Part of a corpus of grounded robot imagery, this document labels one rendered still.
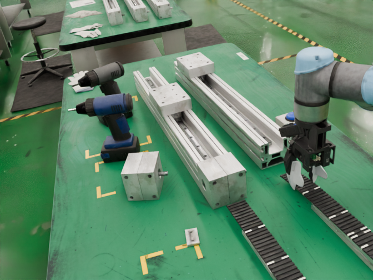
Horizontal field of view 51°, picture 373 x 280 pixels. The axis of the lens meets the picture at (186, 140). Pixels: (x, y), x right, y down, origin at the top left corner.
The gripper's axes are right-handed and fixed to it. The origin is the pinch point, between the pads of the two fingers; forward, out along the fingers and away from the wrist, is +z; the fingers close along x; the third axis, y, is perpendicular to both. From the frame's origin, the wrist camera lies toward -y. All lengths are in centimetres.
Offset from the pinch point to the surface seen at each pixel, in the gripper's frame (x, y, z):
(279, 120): 9.3, -27.0, -2.1
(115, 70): -34, -69, -16
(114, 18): -12, -216, 0
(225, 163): -17.0, -9.4, -5.5
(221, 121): -4.8, -41.1, 1.0
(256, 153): -4.7, -16.1, -0.4
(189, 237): -32.5, 2.8, 3.4
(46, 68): -78, -371, 74
